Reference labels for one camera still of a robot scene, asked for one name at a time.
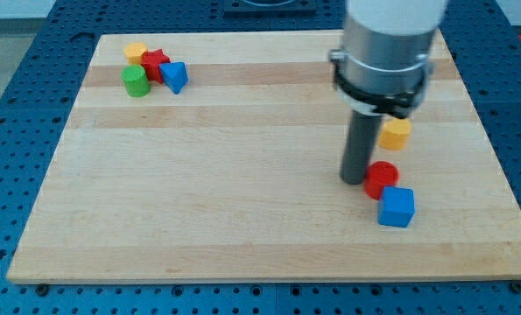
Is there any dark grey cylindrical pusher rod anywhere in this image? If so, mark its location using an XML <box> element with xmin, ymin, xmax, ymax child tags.
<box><xmin>340</xmin><ymin>110</ymin><xmax>382</xmax><ymax>185</ymax></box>

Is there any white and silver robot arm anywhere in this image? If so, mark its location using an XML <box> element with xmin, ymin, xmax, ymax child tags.
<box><xmin>329</xmin><ymin>0</ymin><xmax>448</xmax><ymax>185</ymax></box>

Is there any yellow heart block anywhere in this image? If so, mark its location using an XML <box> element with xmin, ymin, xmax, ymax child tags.
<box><xmin>377</xmin><ymin>118</ymin><xmax>412</xmax><ymax>151</ymax></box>

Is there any red star block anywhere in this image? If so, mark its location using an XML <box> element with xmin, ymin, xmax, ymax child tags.
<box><xmin>140</xmin><ymin>49</ymin><xmax>171</xmax><ymax>84</ymax></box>

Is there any red cylinder block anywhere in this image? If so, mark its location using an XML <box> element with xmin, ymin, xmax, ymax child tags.
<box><xmin>363</xmin><ymin>161</ymin><xmax>400</xmax><ymax>200</ymax></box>

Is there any blue cube block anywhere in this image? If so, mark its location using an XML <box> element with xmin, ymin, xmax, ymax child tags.
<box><xmin>377</xmin><ymin>186</ymin><xmax>416</xmax><ymax>228</ymax></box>

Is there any light wooden board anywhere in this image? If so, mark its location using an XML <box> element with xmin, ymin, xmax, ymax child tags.
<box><xmin>7</xmin><ymin>31</ymin><xmax>521</xmax><ymax>284</ymax></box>

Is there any blue triangle block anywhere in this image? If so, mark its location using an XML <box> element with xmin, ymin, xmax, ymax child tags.
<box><xmin>159</xmin><ymin>62</ymin><xmax>189</xmax><ymax>95</ymax></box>

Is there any green cylinder block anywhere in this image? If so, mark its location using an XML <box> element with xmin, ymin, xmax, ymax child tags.
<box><xmin>121</xmin><ymin>65</ymin><xmax>151</xmax><ymax>97</ymax></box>

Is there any yellow hexagon block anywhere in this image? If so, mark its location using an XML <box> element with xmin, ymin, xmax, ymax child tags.
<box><xmin>123</xmin><ymin>42</ymin><xmax>148</xmax><ymax>65</ymax></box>

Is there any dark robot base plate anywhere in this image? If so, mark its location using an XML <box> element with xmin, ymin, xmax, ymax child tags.
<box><xmin>221</xmin><ymin>0</ymin><xmax>317</xmax><ymax>17</ymax></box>

